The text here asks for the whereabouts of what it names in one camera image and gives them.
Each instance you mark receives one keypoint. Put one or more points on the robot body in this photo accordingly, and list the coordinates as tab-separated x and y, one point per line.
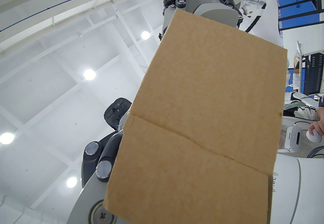
311	189

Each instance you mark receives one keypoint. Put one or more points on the person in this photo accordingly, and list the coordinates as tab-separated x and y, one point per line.
319	123

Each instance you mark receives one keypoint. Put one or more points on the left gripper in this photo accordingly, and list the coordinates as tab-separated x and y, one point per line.
215	12

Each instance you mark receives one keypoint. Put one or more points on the dark rack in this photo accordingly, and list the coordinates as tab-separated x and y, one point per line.
314	70

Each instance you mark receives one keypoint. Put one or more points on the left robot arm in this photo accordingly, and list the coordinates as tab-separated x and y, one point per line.
268	20

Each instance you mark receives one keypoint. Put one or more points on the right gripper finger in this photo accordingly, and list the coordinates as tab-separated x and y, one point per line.
106	149

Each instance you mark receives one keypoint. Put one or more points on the small brown carton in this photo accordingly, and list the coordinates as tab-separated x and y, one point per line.
202	108

